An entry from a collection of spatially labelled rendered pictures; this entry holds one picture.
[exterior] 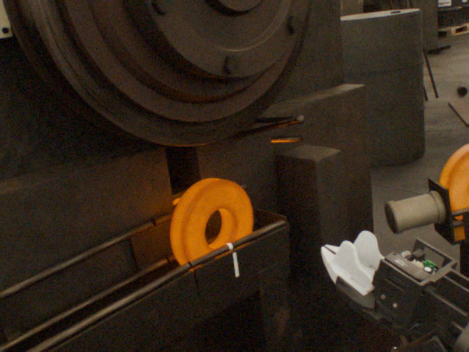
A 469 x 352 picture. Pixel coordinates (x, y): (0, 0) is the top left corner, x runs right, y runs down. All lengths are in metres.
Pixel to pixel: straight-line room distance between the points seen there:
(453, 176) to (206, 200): 0.45
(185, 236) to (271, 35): 0.31
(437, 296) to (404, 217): 0.43
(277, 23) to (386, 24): 2.69
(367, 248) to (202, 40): 0.32
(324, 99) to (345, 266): 0.51
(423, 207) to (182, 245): 0.44
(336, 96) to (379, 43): 2.31
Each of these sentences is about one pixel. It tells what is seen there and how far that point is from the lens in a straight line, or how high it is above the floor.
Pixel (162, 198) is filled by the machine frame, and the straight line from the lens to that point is 0.92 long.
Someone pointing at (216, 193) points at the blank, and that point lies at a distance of 0.88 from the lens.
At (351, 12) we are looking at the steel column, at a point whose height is 0.85.
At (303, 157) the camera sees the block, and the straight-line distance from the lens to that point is 1.01.
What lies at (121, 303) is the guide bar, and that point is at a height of 0.70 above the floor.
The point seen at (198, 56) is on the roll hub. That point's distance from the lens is 0.71.
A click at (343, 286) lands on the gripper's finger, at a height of 0.74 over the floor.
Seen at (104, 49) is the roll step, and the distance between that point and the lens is 0.72.
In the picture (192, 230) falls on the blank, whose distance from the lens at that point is 0.87.
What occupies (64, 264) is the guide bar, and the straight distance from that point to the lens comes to 0.85.
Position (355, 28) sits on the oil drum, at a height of 0.83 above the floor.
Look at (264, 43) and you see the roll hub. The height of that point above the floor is 1.01.
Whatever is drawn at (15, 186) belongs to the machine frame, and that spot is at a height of 0.87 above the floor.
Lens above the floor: 1.07
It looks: 17 degrees down
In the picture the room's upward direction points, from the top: 7 degrees counter-clockwise
